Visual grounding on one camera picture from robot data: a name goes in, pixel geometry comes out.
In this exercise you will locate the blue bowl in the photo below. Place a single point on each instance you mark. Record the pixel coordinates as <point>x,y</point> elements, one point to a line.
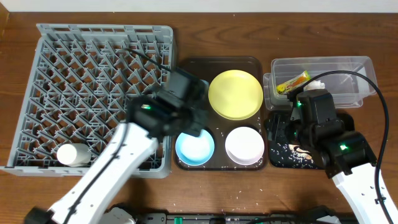
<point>195,151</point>

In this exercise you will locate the white tissue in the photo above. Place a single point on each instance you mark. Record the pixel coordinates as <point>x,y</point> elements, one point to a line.
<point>314,85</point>

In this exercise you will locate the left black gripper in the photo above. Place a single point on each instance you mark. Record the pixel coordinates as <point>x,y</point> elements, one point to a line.
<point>195,123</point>

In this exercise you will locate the yellow plate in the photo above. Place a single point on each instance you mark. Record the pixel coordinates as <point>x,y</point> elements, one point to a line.
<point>235,95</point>

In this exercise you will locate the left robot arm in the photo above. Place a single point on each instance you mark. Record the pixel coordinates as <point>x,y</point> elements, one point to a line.
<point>177,108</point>

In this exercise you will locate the black waste tray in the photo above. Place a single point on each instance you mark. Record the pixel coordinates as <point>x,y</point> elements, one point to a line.
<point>295,144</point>

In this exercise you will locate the white cup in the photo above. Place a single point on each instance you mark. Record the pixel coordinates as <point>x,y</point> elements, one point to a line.
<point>74,154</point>

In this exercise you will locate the dark brown serving tray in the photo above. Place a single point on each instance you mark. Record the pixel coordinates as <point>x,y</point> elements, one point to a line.
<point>207,68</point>

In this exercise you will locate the white bowl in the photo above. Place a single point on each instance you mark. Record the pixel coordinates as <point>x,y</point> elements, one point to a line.
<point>244,145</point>

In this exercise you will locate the yellow green snack wrapper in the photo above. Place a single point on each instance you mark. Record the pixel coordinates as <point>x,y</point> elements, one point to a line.
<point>293,83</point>

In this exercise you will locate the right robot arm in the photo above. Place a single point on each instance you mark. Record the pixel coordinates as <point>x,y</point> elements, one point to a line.
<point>344,154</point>

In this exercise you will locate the clear plastic bin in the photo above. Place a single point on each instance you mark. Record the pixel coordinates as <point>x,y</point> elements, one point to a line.
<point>347,90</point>

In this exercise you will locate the rice and nut scraps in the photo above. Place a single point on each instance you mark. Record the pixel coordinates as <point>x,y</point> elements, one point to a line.
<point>289,156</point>

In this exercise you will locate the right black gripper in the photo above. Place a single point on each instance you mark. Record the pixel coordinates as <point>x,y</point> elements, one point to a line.
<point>280,128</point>

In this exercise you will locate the grey dishwasher rack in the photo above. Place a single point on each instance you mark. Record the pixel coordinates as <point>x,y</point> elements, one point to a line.
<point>81,80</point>

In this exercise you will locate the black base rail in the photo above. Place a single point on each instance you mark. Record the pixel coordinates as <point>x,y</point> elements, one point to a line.
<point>120,214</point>

